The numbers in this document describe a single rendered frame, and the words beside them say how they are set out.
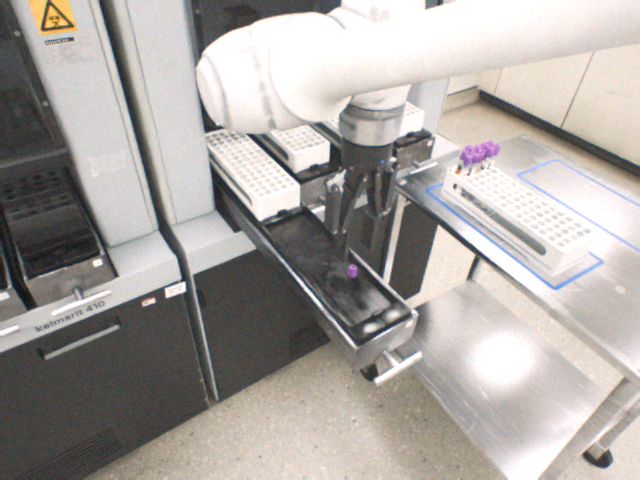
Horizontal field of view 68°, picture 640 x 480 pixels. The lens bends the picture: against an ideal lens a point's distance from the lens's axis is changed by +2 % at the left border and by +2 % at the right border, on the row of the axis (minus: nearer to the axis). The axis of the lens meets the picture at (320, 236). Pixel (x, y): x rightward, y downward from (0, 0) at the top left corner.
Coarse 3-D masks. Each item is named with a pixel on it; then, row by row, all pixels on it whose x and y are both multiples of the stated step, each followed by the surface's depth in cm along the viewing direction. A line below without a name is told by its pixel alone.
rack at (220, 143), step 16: (224, 128) 113; (208, 144) 107; (224, 144) 107; (240, 144) 108; (256, 144) 108; (224, 160) 103; (240, 160) 103; (256, 160) 103; (272, 160) 103; (224, 176) 104; (240, 176) 99; (256, 176) 98; (272, 176) 99; (288, 176) 99; (240, 192) 100; (256, 192) 95; (272, 192) 94; (288, 192) 95; (256, 208) 94; (272, 208) 95; (288, 208) 98
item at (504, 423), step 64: (576, 192) 106; (384, 256) 122; (512, 256) 89; (448, 320) 146; (512, 320) 147; (576, 320) 78; (448, 384) 129; (512, 384) 130; (576, 384) 131; (512, 448) 117; (576, 448) 87
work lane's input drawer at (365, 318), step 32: (224, 192) 104; (256, 224) 96; (288, 224) 97; (320, 224) 95; (288, 256) 88; (320, 256) 90; (352, 256) 89; (320, 288) 84; (352, 288) 84; (384, 288) 83; (320, 320) 82; (352, 320) 79; (384, 320) 77; (416, 320) 81; (352, 352) 75; (384, 352) 80; (416, 352) 80
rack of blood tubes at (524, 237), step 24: (456, 192) 100; (480, 192) 94; (504, 192) 95; (528, 192) 95; (480, 216) 96; (504, 216) 90; (528, 216) 89; (552, 216) 90; (528, 240) 92; (552, 240) 85; (576, 240) 84; (552, 264) 84; (576, 264) 88
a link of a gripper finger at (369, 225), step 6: (366, 216) 80; (372, 216) 79; (366, 222) 81; (372, 222) 79; (366, 228) 81; (372, 228) 80; (366, 234) 82; (372, 234) 80; (360, 240) 85; (366, 240) 83; (372, 240) 81; (366, 246) 84; (372, 246) 83
